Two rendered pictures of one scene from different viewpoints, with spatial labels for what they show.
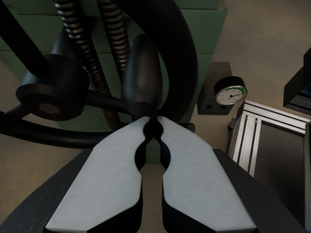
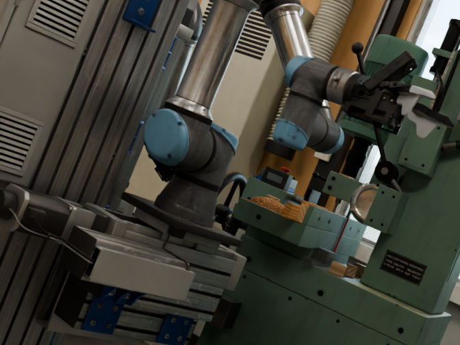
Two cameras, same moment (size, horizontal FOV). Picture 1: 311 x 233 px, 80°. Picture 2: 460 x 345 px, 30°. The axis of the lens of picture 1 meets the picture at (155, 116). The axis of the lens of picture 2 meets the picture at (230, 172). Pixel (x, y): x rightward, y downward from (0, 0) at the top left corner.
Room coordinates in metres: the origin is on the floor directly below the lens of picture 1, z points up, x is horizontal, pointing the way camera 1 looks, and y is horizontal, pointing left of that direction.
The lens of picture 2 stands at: (1.27, -2.40, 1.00)
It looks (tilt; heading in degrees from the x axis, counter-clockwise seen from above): 1 degrees down; 115
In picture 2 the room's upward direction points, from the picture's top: 22 degrees clockwise
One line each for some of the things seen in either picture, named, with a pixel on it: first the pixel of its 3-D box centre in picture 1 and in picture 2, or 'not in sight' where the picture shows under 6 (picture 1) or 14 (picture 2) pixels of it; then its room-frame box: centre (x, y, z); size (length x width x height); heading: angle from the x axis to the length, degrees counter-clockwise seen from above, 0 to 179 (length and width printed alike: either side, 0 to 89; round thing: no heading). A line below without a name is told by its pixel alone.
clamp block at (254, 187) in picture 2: not in sight; (270, 200); (0.27, 0.07, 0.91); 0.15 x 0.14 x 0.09; 91
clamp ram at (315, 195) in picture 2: not in sight; (300, 200); (0.36, 0.07, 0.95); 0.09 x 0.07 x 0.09; 91
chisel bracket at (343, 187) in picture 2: not in sight; (348, 192); (0.48, 0.11, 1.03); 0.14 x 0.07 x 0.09; 1
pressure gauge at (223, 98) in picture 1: (227, 92); not in sight; (0.26, -0.15, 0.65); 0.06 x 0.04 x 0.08; 91
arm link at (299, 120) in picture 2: not in sight; (299, 123); (0.58, -0.71, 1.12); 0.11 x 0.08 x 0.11; 83
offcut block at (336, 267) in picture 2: not in sight; (338, 269); (0.59, -0.05, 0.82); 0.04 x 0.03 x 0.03; 7
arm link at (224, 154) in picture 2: not in sight; (207, 151); (0.33, -0.57, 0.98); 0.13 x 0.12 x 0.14; 83
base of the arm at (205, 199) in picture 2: not in sight; (190, 196); (0.33, -0.56, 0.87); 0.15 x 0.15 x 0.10
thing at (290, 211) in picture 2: not in sight; (321, 220); (0.47, 0.02, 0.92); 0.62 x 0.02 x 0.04; 91
